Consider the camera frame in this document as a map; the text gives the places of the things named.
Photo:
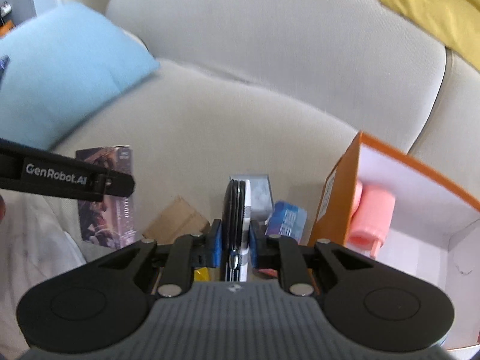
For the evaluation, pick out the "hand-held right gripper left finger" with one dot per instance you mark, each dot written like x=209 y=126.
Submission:
x=216 y=243

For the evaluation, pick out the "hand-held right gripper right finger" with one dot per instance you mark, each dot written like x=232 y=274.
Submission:
x=255 y=243

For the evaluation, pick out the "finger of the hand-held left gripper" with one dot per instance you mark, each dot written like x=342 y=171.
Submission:
x=3 y=65
x=120 y=185

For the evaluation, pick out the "purple printed box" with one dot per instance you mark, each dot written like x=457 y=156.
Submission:
x=108 y=217

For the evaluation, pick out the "plaid wallet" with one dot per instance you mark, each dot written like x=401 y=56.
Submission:
x=234 y=213

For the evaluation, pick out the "blue case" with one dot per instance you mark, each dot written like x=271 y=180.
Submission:
x=287 y=219

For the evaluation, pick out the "clear plastic cube box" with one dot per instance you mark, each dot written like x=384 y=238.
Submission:
x=259 y=195

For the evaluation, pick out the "brown cardboard cube box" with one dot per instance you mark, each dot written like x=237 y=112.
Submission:
x=172 y=221

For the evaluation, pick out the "orange cardboard box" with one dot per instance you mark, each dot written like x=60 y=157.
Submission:
x=337 y=202

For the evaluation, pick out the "pink pump bottle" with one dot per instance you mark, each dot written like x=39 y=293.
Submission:
x=369 y=217

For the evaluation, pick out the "light blue pillow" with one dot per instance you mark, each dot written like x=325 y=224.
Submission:
x=67 y=75

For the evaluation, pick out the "beige fabric sofa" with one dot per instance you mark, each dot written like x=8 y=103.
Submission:
x=243 y=82

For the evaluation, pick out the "yellow pillow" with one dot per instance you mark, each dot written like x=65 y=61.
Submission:
x=431 y=3

